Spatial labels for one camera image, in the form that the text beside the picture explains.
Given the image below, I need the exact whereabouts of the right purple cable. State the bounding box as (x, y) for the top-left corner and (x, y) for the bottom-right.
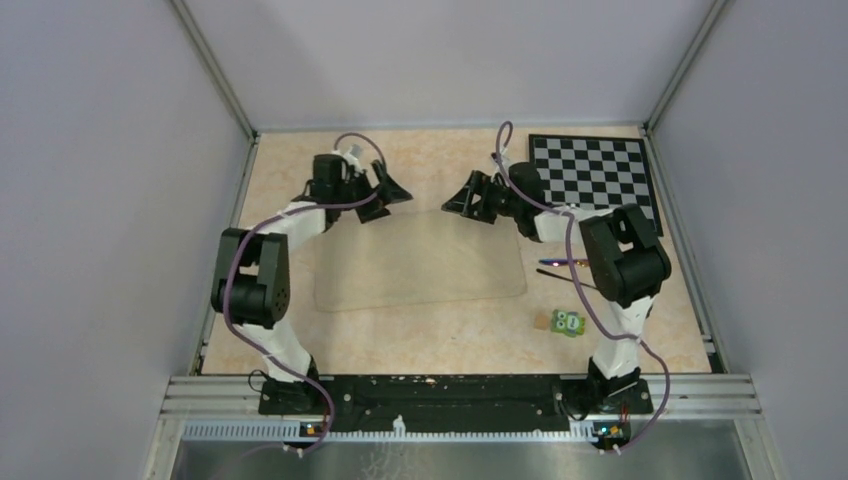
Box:
(495, 120), (672, 455)

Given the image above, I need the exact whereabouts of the small cork piece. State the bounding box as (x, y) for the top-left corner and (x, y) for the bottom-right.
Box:
(533, 314), (550, 331)

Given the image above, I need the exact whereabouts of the black white checkerboard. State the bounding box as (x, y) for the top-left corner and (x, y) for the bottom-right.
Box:
(528, 134), (664, 237)

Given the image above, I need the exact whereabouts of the aluminium frame rail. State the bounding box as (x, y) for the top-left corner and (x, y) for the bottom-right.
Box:
(160, 374), (762, 444)

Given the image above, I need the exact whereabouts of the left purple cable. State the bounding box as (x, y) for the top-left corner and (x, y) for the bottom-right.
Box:
(221, 132), (389, 458)

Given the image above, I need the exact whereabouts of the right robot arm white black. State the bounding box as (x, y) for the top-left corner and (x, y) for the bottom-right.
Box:
(441, 162), (671, 412)

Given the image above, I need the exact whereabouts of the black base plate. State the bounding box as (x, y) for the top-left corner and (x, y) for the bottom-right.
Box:
(256, 374), (655, 433)

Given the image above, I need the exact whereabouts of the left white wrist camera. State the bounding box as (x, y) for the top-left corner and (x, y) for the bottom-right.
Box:
(342, 144), (365, 175)

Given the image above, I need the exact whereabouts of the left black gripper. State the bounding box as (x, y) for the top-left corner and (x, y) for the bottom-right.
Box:
(333, 160), (410, 223)

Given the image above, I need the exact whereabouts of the beige cloth napkin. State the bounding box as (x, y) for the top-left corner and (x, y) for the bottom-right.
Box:
(314, 210), (527, 312)

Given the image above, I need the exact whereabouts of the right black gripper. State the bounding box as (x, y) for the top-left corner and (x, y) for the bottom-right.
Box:
(443, 170), (523, 225)

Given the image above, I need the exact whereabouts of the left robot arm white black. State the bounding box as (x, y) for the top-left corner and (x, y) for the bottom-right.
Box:
(210, 150), (412, 414)

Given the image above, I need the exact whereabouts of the iridescent purple utensil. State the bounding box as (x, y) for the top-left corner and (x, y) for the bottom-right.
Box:
(538, 258), (589, 267)

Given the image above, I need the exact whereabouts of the purple cable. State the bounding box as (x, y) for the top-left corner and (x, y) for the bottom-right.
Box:
(221, 132), (389, 458)
(495, 120), (672, 455)

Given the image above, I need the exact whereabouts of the black utensil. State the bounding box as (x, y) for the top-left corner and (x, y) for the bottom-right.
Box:
(535, 268), (598, 290)

